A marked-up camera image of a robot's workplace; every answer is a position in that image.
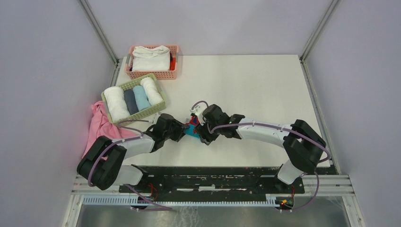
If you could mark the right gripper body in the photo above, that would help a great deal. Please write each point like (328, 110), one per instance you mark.
(203, 128)

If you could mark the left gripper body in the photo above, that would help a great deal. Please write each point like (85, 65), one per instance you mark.
(176, 131)

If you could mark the red and teal patterned towel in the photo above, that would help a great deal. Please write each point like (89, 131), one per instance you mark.
(191, 123)

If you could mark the light blue towel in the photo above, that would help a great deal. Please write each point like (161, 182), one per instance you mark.
(141, 98)

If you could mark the white towel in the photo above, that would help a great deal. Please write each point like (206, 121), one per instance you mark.
(116, 105)
(151, 59)
(153, 95)

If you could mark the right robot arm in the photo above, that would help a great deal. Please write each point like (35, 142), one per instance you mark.
(304, 147)

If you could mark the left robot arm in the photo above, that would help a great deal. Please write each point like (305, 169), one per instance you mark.
(102, 166)

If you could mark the green plastic basket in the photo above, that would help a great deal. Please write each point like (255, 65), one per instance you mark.
(140, 114)

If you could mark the rolled dark blue towel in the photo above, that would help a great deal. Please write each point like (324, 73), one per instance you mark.
(130, 101)

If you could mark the pink plastic basket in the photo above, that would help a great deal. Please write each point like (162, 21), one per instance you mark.
(170, 74)

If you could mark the rolled white towel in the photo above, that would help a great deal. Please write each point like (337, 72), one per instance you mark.
(116, 105)

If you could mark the pink towel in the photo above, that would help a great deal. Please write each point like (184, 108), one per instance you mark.
(100, 126)

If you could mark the folded white towel in basket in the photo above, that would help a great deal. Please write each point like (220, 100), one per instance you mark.
(151, 59)

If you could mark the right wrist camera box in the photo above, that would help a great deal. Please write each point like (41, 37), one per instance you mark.
(198, 111)

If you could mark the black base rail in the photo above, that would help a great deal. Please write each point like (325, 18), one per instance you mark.
(213, 184)

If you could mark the white cable duct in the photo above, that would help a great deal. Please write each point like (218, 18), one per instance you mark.
(134, 200)

